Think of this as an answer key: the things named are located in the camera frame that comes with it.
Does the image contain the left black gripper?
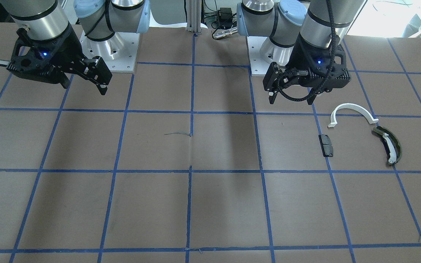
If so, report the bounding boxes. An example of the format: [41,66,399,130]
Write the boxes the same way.
[263,35,351,105]

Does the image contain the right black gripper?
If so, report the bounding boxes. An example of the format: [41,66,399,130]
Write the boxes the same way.
[6,26,112,96]

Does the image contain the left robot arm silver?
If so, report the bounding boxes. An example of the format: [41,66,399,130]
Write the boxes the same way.
[236,0,366,105]

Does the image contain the black brake pad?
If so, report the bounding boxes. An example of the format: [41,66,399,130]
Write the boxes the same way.
[318,134,334,157]

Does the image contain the white curved plastic part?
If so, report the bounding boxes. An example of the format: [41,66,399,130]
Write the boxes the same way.
[327,103,379,128]

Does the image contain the silver cylindrical connector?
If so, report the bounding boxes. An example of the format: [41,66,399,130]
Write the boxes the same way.
[212,27,238,40]

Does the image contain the black power adapter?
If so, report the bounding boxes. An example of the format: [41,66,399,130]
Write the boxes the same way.
[218,7,233,21]

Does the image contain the green brake shoe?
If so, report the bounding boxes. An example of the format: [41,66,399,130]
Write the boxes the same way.
[372,126,402,166]

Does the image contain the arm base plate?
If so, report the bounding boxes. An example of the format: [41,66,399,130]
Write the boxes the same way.
[247,36,294,77]
[80,31,141,73]

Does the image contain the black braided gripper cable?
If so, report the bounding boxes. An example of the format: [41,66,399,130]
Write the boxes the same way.
[278,0,339,102]

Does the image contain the aluminium extrusion post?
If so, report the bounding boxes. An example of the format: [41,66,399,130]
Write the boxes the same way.
[185,0,203,35]

